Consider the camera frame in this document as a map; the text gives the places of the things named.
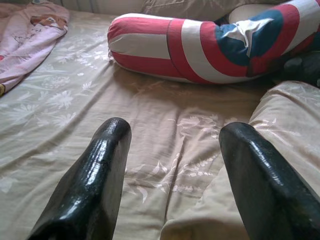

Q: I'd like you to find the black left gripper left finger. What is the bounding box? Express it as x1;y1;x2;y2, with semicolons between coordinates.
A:
27;116;133;240

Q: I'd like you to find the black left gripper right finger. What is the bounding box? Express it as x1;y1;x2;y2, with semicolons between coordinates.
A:
218;121;320;240

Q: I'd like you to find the pink cartoon print blanket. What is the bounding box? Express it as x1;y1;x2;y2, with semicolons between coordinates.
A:
0;1;70;97

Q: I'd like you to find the folded beige floral duvet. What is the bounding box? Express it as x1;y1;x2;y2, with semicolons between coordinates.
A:
159;81;320;240

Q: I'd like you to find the bed with beige floral sheet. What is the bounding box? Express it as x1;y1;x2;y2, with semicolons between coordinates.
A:
0;0;320;240

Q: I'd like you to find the dark plush toy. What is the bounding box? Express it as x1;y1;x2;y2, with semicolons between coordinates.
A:
273;49;320;87

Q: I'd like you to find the red white striped bolster pillow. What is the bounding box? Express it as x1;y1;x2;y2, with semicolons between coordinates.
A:
107;0;320;85

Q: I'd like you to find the beige pillow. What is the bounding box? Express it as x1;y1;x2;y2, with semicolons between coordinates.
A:
141;0;288;22

